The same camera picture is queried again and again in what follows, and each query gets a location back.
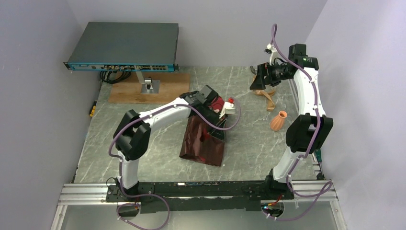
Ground orange ribbed ceramic vase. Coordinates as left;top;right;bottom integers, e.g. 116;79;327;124
270;111;288;131

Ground wooden board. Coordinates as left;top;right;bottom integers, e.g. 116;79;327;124
108;72;191;104

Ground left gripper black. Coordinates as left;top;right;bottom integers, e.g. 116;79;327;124
198;104;228;142

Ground grey blue network switch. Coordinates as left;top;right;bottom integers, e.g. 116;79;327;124
64;22;179;72

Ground maroon paper bouquet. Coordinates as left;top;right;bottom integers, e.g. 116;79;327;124
179;115;225;167

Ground metal stand bracket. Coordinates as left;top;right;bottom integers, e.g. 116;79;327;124
135;71;160;94

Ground black coiled cables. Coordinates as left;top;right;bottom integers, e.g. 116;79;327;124
100;70;132;85

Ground yellow black tool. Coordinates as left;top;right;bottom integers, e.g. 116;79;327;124
89;101;97;117

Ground tan satin ribbon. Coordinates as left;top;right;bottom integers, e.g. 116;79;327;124
252;89;276;112

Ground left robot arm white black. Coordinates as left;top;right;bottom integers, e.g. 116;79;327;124
108;85;236;201

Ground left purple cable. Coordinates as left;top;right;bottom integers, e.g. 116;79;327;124
109;97;242;230

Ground green handled screwdriver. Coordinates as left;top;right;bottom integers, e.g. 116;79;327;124
314;149;325;180

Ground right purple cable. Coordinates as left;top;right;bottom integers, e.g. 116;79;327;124
260;23;334;222

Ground aluminium rail frame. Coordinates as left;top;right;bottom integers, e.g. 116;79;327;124
50;66;345;230

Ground purple cable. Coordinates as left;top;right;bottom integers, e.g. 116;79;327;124
109;97;242;230
260;23;334;222

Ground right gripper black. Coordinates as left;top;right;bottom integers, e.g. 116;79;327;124
249;60;293;90

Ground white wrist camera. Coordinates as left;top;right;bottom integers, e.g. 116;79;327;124
264;43;281;65
219;97;236;118

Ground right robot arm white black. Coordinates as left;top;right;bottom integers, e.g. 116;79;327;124
250;44;333;199

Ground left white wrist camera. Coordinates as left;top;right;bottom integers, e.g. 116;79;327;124
219;97;236;118

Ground hammer with black handle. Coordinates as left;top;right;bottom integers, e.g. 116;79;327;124
249;66;258;75

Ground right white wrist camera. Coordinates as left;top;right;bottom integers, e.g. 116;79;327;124
264;43;281;65

